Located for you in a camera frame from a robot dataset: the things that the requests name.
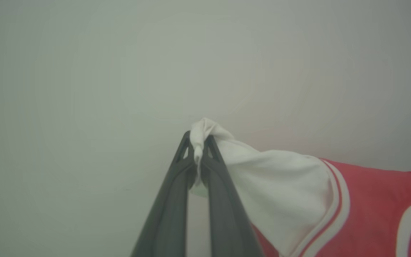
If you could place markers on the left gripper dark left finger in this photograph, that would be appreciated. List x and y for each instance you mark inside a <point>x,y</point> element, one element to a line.
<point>170,214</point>

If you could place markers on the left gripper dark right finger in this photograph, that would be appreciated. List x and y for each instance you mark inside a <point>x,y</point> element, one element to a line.
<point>227,221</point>

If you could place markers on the red and white basketball jersey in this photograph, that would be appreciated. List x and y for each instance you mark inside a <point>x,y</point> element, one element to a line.
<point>291,192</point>

